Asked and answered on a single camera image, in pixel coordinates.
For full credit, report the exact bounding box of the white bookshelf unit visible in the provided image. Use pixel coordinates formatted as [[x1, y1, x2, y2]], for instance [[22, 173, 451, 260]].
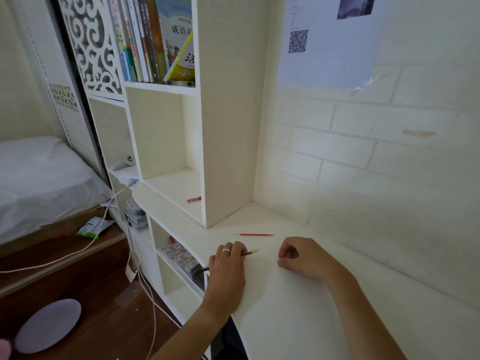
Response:
[[87, 0, 289, 327]]

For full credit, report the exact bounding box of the white carved lattice panel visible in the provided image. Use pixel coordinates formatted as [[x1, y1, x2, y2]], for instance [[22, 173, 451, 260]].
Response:
[[56, 0, 125, 97]]

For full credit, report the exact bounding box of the row of upright books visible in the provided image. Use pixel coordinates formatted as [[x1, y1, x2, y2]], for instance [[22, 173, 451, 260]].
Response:
[[108, 0, 193, 84]]

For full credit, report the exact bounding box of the white sliding wardrobe door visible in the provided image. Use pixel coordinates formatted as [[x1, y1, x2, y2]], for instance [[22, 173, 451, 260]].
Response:
[[7, 0, 110, 180]]

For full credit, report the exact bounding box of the yellow leaning book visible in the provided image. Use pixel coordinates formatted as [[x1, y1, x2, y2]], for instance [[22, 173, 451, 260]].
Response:
[[164, 31, 196, 83]]

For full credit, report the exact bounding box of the bed with white sheet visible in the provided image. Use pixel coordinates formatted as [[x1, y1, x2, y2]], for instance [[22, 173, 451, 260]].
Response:
[[0, 136, 114, 245]]

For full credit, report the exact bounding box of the black pencil with yellow tip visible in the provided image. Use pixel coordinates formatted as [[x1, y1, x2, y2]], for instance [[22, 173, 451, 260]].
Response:
[[200, 249, 260, 273]]

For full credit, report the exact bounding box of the small white handheld device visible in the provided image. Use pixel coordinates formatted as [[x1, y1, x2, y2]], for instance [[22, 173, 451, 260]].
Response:
[[110, 156, 136, 172]]

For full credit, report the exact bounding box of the box of patterned cards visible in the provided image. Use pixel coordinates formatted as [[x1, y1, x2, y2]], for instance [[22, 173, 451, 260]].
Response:
[[160, 241, 200, 275]]

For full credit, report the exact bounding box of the white paper wall poster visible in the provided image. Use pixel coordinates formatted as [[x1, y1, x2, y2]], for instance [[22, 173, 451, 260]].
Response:
[[277, 0, 391, 90]]

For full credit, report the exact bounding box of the round purple stool seat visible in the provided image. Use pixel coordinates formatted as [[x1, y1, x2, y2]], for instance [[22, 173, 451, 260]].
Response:
[[14, 298, 82, 354]]

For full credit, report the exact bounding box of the person's right hand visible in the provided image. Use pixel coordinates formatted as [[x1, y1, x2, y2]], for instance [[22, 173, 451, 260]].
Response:
[[277, 237, 340, 284]]

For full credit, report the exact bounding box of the white cable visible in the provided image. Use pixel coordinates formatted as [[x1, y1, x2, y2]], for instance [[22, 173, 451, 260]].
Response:
[[0, 183, 211, 360]]

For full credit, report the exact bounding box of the person's left hand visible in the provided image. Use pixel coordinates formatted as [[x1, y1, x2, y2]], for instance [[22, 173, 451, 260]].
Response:
[[201, 241, 247, 316]]

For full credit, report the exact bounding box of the green and white packet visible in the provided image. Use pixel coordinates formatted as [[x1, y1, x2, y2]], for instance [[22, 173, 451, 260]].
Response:
[[76, 217, 116, 240]]

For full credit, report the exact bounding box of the person's left forearm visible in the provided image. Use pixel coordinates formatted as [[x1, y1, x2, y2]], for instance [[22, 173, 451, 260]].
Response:
[[150, 303, 234, 360]]

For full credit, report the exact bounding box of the person's right forearm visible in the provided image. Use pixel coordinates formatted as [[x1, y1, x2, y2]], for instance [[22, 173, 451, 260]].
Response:
[[322, 267, 408, 360]]

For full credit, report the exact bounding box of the stack of small booklets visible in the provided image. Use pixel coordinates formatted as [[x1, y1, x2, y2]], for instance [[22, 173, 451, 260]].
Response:
[[125, 207, 148, 230]]

